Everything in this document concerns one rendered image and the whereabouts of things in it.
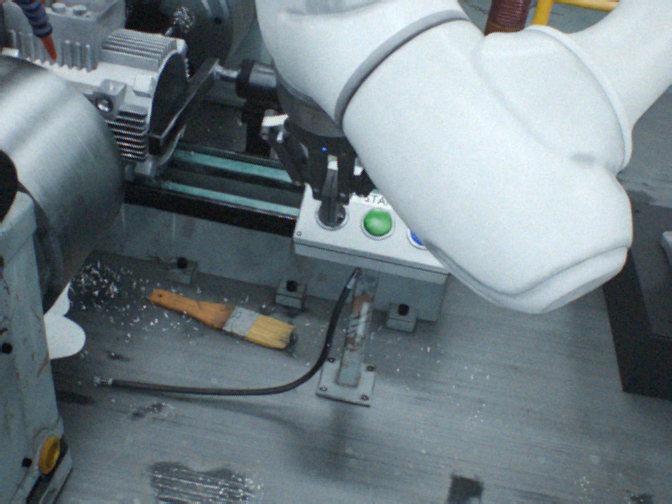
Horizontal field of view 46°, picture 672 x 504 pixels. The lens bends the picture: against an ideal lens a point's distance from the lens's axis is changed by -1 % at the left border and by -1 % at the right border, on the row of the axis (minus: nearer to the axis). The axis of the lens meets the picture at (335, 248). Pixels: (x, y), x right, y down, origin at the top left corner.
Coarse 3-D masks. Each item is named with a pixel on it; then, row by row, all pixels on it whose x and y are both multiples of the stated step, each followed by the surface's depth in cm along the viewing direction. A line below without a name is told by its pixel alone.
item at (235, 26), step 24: (144, 0) 122; (168, 0) 121; (192, 0) 121; (216, 0) 120; (240, 0) 127; (144, 24) 124; (168, 24) 124; (192, 24) 122; (216, 24) 122; (240, 24) 128; (192, 48) 125; (216, 48) 125; (192, 72) 127
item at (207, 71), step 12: (216, 60) 119; (204, 72) 115; (216, 72) 118; (192, 84) 112; (204, 84) 114; (180, 96) 109; (192, 96) 109; (204, 96) 115; (168, 108) 106; (180, 108) 106; (192, 108) 110; (168, 120) 103; (180, 120) 106; (156, 132) 100; (168, 132) 102; (156, 144) 100; (168, 144) 103
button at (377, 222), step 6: (378, 210) 84; (366, 216) 84; (372, 216) 84; (378, 216) 84; (384, 216) 84; (390, 216) 84; (366, 222) 84; (372, 222) 84; (378, 222) 84; (384, 222) 84; (390, 222) 84; (366, 228) 84; (372, 228) 83; (378, 228) 83; (384, 228) 83; (390, 228) 84; (372, 234) 83; (378, 234) 83; (384, 234) 84
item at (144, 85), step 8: (8, 48) 100; (184, 48) 110; (16, 56) 100; (184, 56) 110; (136, 80) 99; (144, 80) 99; (152, 80) 99; (136, 88) 99; (144, 88) 99; (152, 88) 100; (144, 96) 100; (152, 96) 100; (184, 128) 118; (136, 168) 106; (144, 168) 106; (152, 168) 107; (144, 176) 107; (152, 176) 107
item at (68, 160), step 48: (0, 96) 77; (48, 96) 80; (0, 144) 72; (48, 144) 77; (96, 144) 83; (48, 192) 75; (96, 192) 82; (48, 240) 75; (96, 240) 86; (48, 288) 79
